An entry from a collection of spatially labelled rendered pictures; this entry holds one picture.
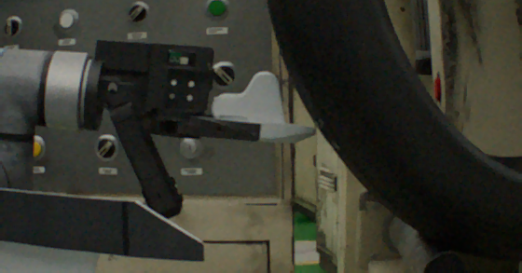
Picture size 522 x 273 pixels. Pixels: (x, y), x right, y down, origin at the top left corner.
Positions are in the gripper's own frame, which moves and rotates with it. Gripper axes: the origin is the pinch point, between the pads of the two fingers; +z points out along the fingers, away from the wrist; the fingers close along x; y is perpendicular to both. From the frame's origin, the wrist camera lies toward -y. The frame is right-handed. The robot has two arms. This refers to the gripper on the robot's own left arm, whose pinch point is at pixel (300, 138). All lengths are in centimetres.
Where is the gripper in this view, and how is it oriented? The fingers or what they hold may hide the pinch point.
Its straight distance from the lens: 107.3
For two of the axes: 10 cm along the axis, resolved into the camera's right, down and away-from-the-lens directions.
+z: 9.9, 1.1, 0.0
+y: 1.1, -9.9, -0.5
